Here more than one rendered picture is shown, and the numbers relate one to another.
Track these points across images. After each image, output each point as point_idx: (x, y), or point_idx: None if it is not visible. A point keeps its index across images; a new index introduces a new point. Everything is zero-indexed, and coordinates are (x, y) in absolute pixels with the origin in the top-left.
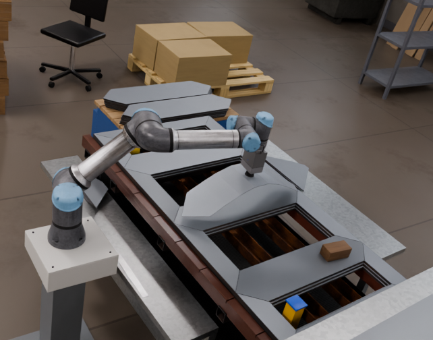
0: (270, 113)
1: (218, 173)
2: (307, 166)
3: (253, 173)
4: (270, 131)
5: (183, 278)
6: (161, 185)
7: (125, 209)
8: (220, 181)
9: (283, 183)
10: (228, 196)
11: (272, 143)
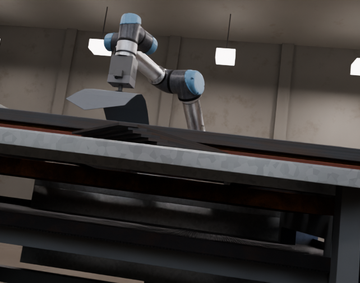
0: (131, 13)
1: (146, 109)
2: (125, 123)
3: (115, 90)
4: (119, 30)
5: (105, 218)
6: (274, 247)
7: (234, 236)
8: (134, 111)
9: (85, 92)
10: (111, 113)
11: (304, 163)
